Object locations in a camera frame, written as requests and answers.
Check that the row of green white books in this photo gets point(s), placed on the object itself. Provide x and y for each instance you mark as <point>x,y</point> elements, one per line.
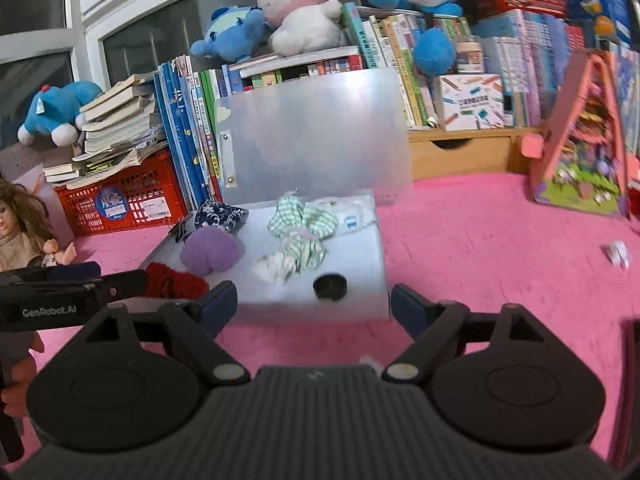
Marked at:
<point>400,60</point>

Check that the dark red knitted item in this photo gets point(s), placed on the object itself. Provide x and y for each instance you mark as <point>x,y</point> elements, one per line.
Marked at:
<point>175,282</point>

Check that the row of small books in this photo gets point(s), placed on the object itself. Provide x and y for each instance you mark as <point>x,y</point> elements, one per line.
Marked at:
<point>310,67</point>

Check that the phone in red case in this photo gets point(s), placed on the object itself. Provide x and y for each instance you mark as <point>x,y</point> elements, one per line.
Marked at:
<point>631,400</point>

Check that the purple plush toy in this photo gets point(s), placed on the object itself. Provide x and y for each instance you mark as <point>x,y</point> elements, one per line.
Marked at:
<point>210,252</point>

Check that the small jar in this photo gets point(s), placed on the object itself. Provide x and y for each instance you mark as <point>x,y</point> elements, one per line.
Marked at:
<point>469,57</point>

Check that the blue floral cloth pouch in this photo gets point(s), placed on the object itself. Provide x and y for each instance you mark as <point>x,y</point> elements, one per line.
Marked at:
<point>220,215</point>

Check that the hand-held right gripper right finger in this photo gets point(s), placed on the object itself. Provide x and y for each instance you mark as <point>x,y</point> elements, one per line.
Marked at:
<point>410,310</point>

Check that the pink white rabbit plush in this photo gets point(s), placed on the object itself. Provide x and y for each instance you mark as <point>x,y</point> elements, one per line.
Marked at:
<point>295,5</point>

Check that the brown-haired baby doll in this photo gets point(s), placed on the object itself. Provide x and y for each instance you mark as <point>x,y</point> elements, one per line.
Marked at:
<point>20,240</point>

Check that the row of thin leaning books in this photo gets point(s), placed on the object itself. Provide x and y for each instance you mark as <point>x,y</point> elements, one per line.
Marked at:
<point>627,100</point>

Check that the person's left hand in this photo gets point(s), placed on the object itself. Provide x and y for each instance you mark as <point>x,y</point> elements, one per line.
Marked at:
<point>17,390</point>

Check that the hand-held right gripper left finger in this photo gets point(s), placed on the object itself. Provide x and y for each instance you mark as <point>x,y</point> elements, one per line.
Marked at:
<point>217,307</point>

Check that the white plush doll green dress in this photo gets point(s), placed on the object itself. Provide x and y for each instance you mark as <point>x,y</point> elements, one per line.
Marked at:
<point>300,230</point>

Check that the wooden drawer organizer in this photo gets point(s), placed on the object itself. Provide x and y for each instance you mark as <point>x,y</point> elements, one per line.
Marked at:
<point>480,155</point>

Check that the row of tall blue books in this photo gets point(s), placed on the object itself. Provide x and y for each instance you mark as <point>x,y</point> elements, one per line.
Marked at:
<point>185,130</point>

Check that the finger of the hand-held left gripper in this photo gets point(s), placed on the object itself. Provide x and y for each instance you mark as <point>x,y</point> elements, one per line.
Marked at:
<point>125,285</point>
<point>75,271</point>

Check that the colourful printed cardboard box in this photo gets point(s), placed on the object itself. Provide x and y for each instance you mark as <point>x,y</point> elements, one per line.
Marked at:
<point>470,102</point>

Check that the stack of worn books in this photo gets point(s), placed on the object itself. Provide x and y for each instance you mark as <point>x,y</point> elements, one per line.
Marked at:
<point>115,125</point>

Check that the blue elephant plush toy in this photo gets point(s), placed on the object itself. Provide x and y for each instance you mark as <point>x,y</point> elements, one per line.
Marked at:
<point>230,35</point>

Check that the small crumpled paper bit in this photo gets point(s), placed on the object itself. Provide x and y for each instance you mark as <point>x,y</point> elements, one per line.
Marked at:
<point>617,254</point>

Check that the blue cat plush toy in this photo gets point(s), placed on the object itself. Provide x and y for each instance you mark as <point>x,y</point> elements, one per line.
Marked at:
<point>55,110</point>

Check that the silver box with translucent lid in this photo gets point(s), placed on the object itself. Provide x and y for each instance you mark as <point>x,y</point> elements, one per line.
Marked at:
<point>310,150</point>

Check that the red plastic basket with label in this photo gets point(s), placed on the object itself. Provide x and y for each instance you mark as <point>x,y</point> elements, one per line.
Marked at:
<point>135,200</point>

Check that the white framed window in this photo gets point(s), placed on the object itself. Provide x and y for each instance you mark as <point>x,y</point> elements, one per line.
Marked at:
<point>125,20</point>

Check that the row of pastel books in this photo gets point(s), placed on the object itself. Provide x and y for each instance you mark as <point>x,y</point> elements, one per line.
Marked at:
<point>530,60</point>

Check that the pink triangular toy dollhouse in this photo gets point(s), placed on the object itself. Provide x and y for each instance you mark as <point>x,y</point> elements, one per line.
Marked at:
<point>580,150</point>

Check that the black binder clip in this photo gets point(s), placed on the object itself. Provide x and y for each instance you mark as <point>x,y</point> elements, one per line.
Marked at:
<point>181,230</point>

